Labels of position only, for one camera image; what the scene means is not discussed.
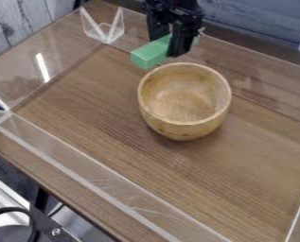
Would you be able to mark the black table leg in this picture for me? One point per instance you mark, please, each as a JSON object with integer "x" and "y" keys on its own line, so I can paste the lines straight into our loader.
{"x": 40, "y": 200}

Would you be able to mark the light wooden bowl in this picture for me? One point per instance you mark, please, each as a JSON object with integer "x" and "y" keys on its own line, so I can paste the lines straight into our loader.
{"x": 184, "y": 100}

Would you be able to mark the green rectangular block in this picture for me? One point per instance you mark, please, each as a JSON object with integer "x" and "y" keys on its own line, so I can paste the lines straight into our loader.
{"x": 151, "y": 53}

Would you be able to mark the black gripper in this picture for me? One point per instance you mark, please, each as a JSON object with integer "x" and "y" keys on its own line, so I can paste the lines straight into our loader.
{"x": 164, "y": 12}

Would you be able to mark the black metal bracket with screw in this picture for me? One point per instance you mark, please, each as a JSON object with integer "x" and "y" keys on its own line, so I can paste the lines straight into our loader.
{"x": 48, "y": 230}

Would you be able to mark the clear acrylic enclosure wall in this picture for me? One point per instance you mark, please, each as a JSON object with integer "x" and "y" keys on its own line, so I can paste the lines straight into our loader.
{"x": 73, "y": 133}

